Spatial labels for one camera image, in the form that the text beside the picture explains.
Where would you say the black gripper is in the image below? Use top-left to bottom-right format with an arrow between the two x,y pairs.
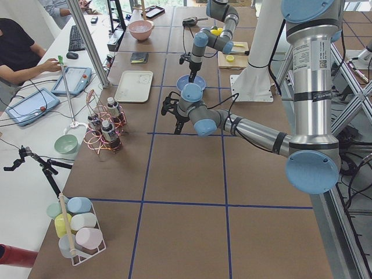
174,108 -> 189,134
188,60 -> 202,83

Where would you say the blue round plate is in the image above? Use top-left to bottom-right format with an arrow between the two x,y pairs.
176,75 -> 206,91

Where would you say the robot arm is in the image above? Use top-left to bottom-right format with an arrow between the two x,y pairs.
162,1 -> 344,194
188,0 -> 239,83

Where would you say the half lemon slice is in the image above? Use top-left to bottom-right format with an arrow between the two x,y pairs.
226,55 -> 235,63

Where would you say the wooden cutting board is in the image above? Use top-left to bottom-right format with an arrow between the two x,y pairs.
217,41 -> 249,69

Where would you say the large yellow lemon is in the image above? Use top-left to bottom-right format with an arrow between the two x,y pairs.
210,29 -> 221,36

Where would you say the steel ice scoop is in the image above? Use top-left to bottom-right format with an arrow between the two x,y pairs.
182,17 -> 209,27

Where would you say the cream bear tray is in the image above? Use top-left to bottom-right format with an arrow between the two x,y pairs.
114,70 -> 153,103

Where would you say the grey folded cloth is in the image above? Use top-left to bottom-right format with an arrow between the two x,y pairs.
130,52 -> 149,64

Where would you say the pink bowl of ice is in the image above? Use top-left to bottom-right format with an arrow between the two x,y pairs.
128,20 -> 154,41

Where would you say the tea bottle front right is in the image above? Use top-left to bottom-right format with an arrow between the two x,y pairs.
107,97 -> 124,123

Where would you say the tea bottle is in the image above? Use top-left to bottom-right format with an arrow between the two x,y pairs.
88,114 -> 102,135
101,120 -> 122,151
107,97 -> 124,123

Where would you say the tea bottle front left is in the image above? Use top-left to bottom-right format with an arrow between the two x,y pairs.
101,120 -> 122,151

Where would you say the tea bottle back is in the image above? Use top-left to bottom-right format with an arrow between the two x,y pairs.
88,114 -> 102,135

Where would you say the teach pendant far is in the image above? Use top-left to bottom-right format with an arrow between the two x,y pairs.
51,67 -> 92,96

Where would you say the teach pendant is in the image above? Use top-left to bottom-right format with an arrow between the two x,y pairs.
5,88 -> 60,126
51,67 -> 92,96

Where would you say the green bowl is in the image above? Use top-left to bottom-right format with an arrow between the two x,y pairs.
54,134 -> 78,154

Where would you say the black keyboard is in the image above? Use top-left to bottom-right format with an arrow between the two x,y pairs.
68,25 -> 85,52

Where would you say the computer mouse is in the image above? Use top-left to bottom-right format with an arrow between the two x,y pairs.
66,52 -> 79,60

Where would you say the teach pendant near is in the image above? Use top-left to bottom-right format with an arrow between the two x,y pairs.
5,88 -> 60,126

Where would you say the small black tripod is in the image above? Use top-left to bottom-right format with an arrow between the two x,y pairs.
3,146 -> 73,201

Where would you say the person in black shirt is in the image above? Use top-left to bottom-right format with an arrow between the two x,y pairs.
1,18 -> 61,85

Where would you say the red bottle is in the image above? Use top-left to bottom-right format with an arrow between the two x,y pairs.
1,244 -> 38,268

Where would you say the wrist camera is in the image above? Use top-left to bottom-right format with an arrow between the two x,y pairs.
179,52 -> 191,65
161,96 -> 179,116

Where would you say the steel knife handle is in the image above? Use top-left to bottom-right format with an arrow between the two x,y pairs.
231,51 -> 250,56

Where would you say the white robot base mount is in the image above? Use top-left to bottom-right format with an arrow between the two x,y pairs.
231,0 -> 285,102

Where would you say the copper wire bottle rack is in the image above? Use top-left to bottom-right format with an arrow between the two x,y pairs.
84,90 -> 127,154

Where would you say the aluminium frame post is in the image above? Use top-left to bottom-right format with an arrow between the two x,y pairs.
66,0 -> 110,88

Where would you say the white wire cup rack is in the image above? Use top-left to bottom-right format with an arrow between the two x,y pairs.
46,193 -> 106,266

